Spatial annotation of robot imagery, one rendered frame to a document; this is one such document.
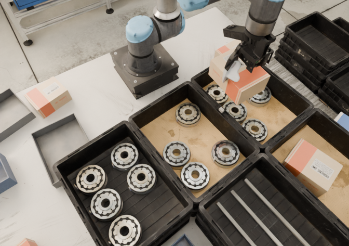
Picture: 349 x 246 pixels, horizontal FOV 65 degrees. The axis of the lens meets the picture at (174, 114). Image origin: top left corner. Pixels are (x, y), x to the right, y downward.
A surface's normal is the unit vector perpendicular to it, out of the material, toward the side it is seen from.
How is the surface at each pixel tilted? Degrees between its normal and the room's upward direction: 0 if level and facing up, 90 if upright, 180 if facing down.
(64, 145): 0
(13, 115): 0
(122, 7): 0
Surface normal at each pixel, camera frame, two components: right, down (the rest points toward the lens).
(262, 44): -0.84, 0.46
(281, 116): 0.00, -0.53
